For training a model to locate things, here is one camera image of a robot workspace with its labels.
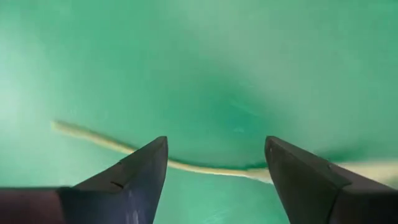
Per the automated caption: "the pink artificial tulip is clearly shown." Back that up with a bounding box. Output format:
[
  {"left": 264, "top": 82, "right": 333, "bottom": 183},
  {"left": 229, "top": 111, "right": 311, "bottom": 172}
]
[{"left": 50, "top": 119, "right": 398, "bottom": 190}]

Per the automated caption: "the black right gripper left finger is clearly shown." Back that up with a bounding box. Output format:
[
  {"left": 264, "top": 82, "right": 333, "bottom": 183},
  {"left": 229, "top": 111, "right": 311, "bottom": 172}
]
[{"left": 0, "top": 135, "right": 169, "bottom": 224}]

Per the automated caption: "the green table mat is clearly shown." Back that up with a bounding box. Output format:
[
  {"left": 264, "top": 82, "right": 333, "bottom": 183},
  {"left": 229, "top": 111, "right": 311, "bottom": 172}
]
[{"left": 0, "top": 0, "right": 398, "bottom": 224}]

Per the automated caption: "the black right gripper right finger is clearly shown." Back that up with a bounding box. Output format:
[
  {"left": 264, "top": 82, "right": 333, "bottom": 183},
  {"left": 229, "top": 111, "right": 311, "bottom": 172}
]
[{"left": 264, "top": 135, "right": 398, "bottom": 224}]

